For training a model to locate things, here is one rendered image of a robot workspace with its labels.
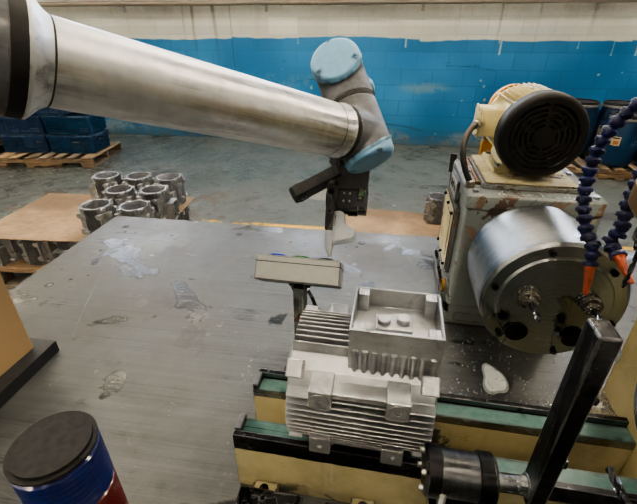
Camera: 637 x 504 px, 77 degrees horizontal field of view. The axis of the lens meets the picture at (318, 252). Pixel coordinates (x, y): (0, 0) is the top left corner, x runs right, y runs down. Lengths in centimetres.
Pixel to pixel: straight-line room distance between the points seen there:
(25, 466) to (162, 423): 56
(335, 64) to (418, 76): 527
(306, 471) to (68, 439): 44
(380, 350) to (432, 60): 560
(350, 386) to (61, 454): 34
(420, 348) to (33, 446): 40
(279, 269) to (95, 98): 46
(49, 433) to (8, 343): 74
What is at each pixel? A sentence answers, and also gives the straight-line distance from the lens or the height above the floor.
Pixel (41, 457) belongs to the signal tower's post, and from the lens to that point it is 37.
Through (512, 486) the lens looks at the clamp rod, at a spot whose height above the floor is 102.
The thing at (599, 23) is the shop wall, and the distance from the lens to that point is 647.
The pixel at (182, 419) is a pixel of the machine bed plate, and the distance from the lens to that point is 91.
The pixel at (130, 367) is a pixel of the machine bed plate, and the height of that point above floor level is 80.
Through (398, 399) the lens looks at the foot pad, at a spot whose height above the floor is 107.
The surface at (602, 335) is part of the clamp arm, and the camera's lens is 43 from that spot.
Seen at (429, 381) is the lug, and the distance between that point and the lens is 56.
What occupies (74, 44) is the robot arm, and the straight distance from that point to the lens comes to 48.
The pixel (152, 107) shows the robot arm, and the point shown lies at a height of 141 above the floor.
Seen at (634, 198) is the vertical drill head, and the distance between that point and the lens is 56.
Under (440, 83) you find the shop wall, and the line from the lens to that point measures 606.
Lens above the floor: 148
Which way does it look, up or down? 29 degrees down
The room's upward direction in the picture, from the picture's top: straight up
